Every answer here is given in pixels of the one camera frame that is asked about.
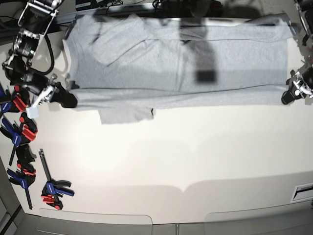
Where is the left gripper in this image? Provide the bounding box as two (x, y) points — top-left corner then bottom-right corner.
(281, 70), (313, 105)

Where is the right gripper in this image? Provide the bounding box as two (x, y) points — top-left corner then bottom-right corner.
(23, 72), (80, 108)

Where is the grey T-shirt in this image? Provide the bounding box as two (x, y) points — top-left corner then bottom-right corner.
(63, 14), (294, 124)

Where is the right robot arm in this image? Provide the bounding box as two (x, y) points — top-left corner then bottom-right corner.
(0, 0), (77, 108)

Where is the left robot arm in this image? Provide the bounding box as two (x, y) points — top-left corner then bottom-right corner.
(281, 0), (313, 105)

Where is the top blue red bar clamp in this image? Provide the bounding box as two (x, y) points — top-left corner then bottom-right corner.
(0, 85), (30, 117)

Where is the blue red bar clamp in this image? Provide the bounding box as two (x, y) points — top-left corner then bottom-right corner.
(39, 149), (75, 210)
(0, 112), (38, 166)
(0, 85), (30, 117)

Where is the lower blue red bar clamp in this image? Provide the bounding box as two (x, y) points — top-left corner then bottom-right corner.
(39, 149), (75, 210)

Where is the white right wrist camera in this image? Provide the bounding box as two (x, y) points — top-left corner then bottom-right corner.
(26, 106), (39, 119)

